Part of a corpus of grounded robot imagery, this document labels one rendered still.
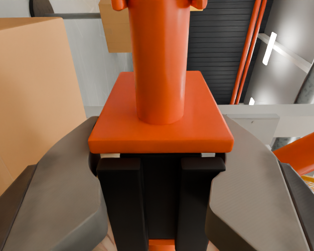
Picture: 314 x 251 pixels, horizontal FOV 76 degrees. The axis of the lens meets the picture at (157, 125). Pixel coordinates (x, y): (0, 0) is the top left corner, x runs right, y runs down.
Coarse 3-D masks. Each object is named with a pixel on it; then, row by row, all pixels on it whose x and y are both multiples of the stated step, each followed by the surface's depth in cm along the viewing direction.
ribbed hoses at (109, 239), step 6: (102, 156) 21; (108, 156) 21; (114, 156) 22; (108, 222) 17; (108, 228) 16; (108, 234) 16; (102, 240) 15; (108, 240) 15; (96, 246) 14; (102, 246) 14; (108, 246) 15; (114, 246) 16
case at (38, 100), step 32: (0, 32) 16; (32, 32) 20; (64, 32) 27; (0, 64) 16; (32, 64) 20; (64, 64) 27; (0, 96) 16; (32, 96) 20; (64, 96) 27; (0, 128) 16; (32, 128) 20; (64, 128) 27; (0, 160) 16; (32, 160) 20; (0, 192) 16
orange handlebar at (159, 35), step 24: (120, 0) 6; (144, 0) 6; (168, 0) 6; (192, 0) 7; (144, 24) 7; (168, 24) 7; (144, 48) 7; (168, 48) 7; (144, 72) 8; (168, 72) 7; (144, 96) 8; (168, 96) 8; (144, 120) 9; (168, 120) 9
